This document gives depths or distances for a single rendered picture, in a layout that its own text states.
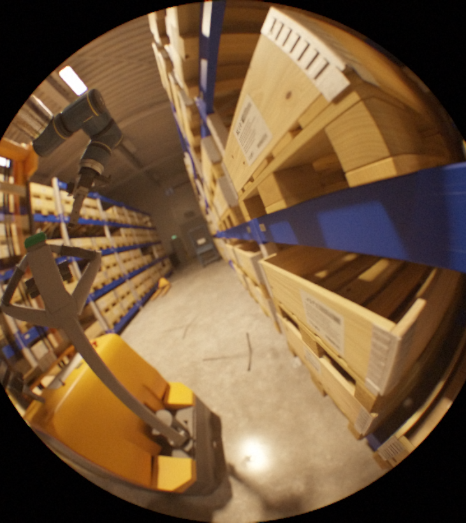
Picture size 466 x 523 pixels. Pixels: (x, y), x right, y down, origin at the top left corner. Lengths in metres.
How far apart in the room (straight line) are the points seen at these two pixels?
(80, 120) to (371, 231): 0.79
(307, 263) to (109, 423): 1.34
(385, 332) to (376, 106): 0.32
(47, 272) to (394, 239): 0.82
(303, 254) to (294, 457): 1.22
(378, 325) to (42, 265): 0.81
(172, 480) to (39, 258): 1.02
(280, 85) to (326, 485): 1.44
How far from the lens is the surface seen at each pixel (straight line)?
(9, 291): 0.67
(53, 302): 0.64
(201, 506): 1.35
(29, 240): 0.63
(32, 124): 0.68
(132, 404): 0.79
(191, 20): 1.09
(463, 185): 0.27
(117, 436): 0.97
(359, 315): 0.36
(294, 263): 1.02
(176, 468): 1.06
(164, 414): 1.12
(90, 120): 0.67
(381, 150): 0.25
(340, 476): 1.19
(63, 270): 0.64
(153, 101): 9.04
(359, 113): 0.26
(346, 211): 0.38
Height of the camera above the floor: 1.18
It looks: 11 degrees down
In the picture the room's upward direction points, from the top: 22 degrees counter-clockwise
